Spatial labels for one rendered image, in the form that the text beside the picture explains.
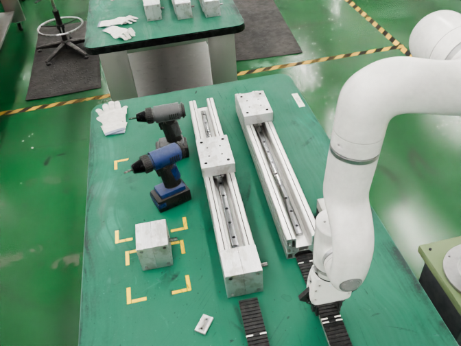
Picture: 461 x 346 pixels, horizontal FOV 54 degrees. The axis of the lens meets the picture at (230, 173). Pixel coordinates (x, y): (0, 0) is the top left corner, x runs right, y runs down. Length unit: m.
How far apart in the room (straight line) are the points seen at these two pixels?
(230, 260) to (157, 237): 0.23
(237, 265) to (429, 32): 0.72
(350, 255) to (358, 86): 0.32
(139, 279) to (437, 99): 0.94
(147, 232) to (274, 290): 0.39
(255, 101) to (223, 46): 1.12
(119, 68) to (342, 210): 2.15
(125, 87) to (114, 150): 1.11
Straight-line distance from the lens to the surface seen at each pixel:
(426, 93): 0.76
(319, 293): 1.12
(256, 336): 1.18
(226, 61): 2.88
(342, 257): 0.90
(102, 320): 1.32
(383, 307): 1.29
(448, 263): 1.38
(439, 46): 0.81
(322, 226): 0.96
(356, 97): 0.76
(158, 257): 1.34
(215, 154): 1.51
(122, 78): 2.87
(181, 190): 1.50
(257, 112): 1.69
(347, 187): 0.86
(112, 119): 1.99
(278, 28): 4.54
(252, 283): 1.25
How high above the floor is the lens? 1.84
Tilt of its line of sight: 41 degrees down
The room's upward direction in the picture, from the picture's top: 6 degrees counter-clockwise
